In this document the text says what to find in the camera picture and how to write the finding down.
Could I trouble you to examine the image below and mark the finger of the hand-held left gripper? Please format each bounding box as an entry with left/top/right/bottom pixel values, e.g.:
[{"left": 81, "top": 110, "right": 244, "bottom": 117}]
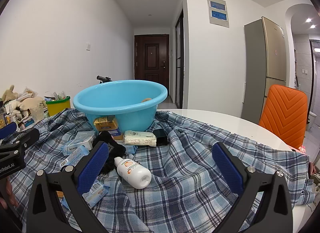
[
  {"left": 0, "top": 128, "right": 40, "bottom": 153},
  {"left": 0, "top": 122, "right": 17, "bottom": 140}
]

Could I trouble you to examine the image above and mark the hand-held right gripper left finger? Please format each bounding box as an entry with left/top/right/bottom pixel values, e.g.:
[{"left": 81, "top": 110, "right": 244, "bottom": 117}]
[{"left": 26, "top": 141, "right": 110, "bottom": 233}]

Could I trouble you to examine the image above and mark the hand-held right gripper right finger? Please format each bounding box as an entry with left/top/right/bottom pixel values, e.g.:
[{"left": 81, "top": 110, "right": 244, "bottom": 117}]
[{"left": 212, "top": 142, "right": 293, "bottom": 233}]

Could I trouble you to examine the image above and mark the light blue tower-print box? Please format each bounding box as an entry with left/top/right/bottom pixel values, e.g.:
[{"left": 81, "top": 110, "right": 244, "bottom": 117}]
[{"left": 61, "top": 140, "right": 92, "bottom": 156}]

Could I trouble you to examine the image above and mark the light blue wipes packet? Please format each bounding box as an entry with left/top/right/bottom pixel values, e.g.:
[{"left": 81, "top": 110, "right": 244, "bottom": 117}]
[{"left": 82, "top": 180, "right": 110, "bottom": 208}]

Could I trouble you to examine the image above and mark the black scrunchie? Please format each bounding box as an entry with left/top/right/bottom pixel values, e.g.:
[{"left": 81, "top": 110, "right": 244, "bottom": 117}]
[{"left": 92, "top": 131, "right": 127, "bottom": 173}]

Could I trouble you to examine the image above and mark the white bottle with orange print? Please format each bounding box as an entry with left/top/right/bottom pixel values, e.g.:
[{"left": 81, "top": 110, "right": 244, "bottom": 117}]
[{"left": 114, "top": 156, "right": 152, "bottom": 190}]

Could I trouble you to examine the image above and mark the gold cigarette box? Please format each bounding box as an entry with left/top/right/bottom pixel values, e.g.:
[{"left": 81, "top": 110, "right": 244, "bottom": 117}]
[{"left": 93, "top": 115, "right": 120, "bottom": 133}]

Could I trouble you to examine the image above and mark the light blue plastic basin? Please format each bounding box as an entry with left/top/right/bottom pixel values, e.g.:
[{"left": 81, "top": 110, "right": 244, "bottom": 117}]
[{"left": 73, "top": 80, "right": 168, "bottom": 133}]

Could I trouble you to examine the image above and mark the person's left hand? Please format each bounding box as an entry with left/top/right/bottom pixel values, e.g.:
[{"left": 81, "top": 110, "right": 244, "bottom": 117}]
[{"left": 0, "top": 178, "right": 19, "bottom": 210}]

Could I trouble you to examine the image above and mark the small light blue box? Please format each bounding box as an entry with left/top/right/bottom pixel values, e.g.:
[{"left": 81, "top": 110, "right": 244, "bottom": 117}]
[{"left": 59, "top": 146, "right": 90, "bottom": 167}]

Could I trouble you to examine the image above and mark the clear glass cup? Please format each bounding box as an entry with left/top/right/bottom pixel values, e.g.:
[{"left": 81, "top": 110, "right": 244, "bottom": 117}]
[{"left": 30, "top": 105, "right": 45, "bottom": 123}]

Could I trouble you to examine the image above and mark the silver-blue flat box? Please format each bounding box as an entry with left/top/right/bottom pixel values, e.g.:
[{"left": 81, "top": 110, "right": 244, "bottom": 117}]
[{"left": 75, "top": 131, "right": 97, "bottom": 149}]

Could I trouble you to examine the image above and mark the beige plush toy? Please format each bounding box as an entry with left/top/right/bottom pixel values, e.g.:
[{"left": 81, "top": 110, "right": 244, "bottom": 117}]
[{"left": 1, "top": 85, "right": 48, "bottom": 114}]

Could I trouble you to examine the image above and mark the blue plaid shirt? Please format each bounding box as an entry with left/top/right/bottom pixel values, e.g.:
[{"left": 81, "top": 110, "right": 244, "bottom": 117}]
[{"left": 5, "top": 108, "right": 317, "bottom": 233}]

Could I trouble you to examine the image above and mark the yellow bin with green rim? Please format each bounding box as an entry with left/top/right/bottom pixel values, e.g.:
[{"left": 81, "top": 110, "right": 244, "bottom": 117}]
[{"left": 46, "top": 96, "right": 71, "bottom": 117}]

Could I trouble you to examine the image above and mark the bundle of small sachets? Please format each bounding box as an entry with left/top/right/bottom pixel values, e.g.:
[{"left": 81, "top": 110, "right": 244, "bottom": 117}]
[{"left": 51, "top": 91, "right": 66, "bottom": 101}]

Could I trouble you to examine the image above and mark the white tissue pack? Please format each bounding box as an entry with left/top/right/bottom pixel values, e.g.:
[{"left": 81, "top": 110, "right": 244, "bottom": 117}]
[{"left": 124, "top": 130, "right": 157, "bottom": 147}]

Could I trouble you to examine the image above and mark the small black box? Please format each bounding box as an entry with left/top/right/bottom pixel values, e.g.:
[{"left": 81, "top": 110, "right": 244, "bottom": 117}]
[{"left": 152, "top": 128, "right": 170, "bottom": 146}]

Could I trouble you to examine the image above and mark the orange chair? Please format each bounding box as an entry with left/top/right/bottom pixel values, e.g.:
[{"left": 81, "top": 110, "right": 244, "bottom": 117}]
[{"left": 259, "top": 84, "right": 308, "bottom": 149}]

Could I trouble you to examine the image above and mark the grey-gold refrigerator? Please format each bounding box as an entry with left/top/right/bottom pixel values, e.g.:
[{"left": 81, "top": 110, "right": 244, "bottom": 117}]
[{"left": 241, "top": 16, "right": 287, "bottom": 123}]

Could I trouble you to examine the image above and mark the black-framed glass door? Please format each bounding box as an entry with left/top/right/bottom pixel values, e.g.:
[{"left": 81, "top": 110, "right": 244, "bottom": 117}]
[{"left": 175, "top": 9, "right": 185, "bottom": 109}]

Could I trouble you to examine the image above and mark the dark brown entrance door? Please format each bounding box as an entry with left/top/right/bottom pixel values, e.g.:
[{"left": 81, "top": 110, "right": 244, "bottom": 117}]
[{"left": 134, "top": 35, "right": 170, "bottom": 96}]

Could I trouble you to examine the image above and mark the wall electrical panel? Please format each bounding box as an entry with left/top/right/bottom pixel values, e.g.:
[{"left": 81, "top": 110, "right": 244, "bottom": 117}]
[{"left": 207, "top": 0, "right": 230, "bottom": 27}]

